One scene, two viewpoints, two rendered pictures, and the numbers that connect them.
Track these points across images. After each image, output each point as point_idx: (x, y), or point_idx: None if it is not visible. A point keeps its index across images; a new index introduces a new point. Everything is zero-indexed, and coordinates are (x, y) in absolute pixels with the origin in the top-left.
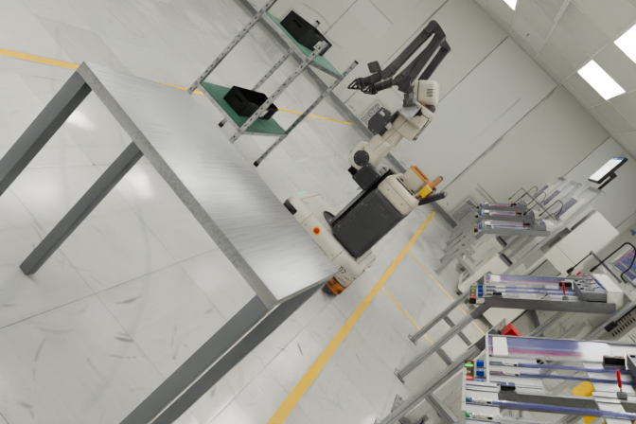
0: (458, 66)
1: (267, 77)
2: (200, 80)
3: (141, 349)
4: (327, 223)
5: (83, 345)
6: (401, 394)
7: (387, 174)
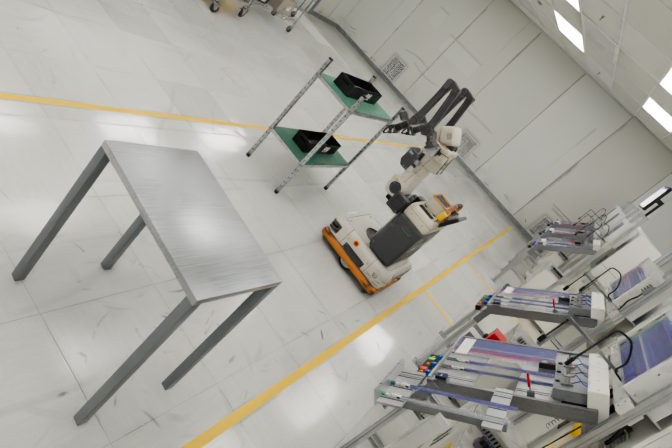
0: (538, 101)
1: (335, 120)
2: (273, 126)
3: (180, 325)
4: (368, 238)
5: (135, 319)
6: None
7: (416, 201)
